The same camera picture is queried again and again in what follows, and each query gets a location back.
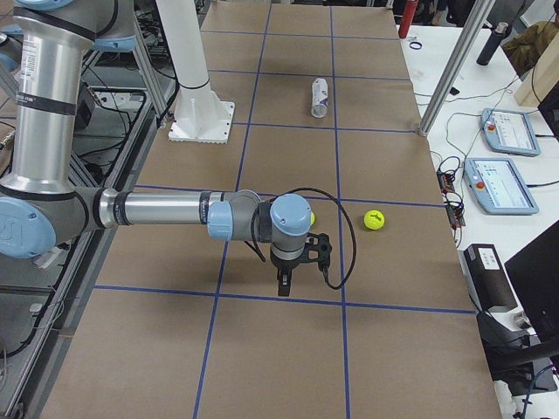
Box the black bottle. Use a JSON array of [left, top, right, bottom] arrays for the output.
[[476, 22, 510, 66]]

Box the black box with label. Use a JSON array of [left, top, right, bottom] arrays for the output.
[[463, 244, 518, 313]]

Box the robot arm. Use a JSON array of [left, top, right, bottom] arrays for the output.
[[1, 1, 311, 297]]

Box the upper teach pendant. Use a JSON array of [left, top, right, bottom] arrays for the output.
[[481, 108, 541, 157]]

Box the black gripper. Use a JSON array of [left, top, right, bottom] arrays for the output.
[[271, 255, 302, 297]]

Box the white mounting plate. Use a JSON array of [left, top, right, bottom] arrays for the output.
[[169, 99, 235, 144]]

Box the yellow tennis ball far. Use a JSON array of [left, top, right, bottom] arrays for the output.
[[363, 209, 385, 230]]

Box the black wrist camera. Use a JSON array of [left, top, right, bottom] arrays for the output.
[[303, 232, 332, 271]]

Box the brown paper table cover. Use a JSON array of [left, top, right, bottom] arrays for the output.
[[38, 3, 506, 419]]

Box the red bottle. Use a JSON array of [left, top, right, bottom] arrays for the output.
[[398, 0, 418, 39]]

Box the teach pendant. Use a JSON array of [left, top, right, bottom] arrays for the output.
[[481, 108, 541, 157], [464, 158, 539, 216]]

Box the lower teach pendant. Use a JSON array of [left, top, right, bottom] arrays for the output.
[[464, 158, 539, 216]]

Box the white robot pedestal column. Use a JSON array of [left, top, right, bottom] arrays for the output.
[[156, 0, 219, 112]]

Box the aluminium frame post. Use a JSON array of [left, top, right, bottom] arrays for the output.
[[418, 0, 495, 137]]

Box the white blue tennis ball can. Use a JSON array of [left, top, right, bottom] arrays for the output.
[[311, 78, 328, 119]]

